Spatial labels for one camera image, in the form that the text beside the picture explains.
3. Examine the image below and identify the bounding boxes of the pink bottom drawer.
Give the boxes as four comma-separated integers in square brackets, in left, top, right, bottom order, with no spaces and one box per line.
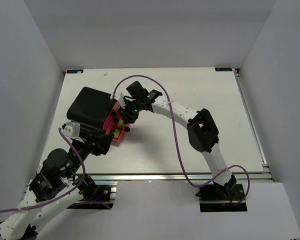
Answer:
[106,119,131,145]

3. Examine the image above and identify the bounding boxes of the pink drawer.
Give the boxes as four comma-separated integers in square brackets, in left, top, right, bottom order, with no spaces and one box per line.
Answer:
[103,102,120,130]
[103,109,122,132]
[106,119,131,145]

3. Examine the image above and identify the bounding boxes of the pink top drawer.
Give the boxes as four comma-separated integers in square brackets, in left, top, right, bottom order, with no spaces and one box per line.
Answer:
[103,102,120,130]

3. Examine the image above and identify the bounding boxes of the lime rectangular lego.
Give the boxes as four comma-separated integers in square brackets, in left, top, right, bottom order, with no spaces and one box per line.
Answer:
[113,129,121,139]

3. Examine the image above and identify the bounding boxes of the black drawer cabinet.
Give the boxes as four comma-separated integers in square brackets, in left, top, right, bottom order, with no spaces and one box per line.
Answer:
[66,86,114,130]

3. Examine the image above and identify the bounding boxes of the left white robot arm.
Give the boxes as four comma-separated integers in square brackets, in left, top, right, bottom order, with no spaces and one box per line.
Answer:
[0,133,114,240]

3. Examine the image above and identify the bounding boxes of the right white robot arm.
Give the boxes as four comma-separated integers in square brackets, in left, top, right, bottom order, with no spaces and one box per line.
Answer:
[111,81,237,195]

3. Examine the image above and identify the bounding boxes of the left blue corner label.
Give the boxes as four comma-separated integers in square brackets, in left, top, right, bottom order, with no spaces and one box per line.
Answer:
[66,69,84,74]

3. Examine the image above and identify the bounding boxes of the blue corner label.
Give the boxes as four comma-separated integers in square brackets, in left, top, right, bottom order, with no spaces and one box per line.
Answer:
[214,67,233,72]
[66,69,84,74]

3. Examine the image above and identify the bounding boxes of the right blue corner label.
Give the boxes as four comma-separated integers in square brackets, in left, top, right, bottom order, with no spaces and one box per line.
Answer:
[214,67,233,72]

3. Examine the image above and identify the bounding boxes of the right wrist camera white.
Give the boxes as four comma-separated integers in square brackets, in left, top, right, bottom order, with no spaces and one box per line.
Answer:
[110,91,126,109]

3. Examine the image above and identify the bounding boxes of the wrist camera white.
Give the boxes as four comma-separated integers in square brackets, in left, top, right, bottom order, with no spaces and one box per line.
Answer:
[110,91,126,109]
[62,121,81,138]

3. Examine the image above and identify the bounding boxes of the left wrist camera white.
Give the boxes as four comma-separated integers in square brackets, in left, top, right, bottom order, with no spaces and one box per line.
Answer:
[62,121,81,138]

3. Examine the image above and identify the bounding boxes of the aluminium table front rail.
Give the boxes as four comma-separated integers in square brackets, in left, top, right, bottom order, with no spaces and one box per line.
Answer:
[89,168,274,184]

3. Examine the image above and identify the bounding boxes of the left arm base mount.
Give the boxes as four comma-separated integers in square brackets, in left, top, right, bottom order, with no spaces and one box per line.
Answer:
[67,174,117,210]

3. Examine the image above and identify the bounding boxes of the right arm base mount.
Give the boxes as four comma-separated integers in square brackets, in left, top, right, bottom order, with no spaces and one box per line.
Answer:
[195,184,248,213]

